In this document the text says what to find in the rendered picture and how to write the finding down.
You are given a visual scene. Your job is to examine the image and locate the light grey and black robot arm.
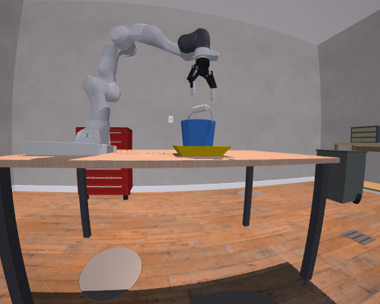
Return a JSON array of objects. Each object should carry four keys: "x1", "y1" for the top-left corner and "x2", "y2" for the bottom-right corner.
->
[{"x1": 71, "y1": 24, "x2": 219, "y2": 145}]

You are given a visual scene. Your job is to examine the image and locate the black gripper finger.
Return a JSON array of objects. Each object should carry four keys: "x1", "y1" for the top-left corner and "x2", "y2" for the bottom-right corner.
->
[
  {"x1": 204, "y1": 70, "x2": 217, "y2": 100},
  {"x1": 187, "y1": 64, "x2": 204, "y2": 95}
]

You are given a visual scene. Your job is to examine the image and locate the yellow shallow tray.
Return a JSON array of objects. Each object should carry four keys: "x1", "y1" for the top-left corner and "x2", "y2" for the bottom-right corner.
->
[{"x1": 172, "y1": 145, "x2": 232, "y2": 156}]

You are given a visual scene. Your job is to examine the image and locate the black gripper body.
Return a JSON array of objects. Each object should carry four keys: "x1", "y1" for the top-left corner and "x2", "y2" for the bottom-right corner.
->
[{"x1": 196, "y1": 58, "x2": 210, "y2": 77}]

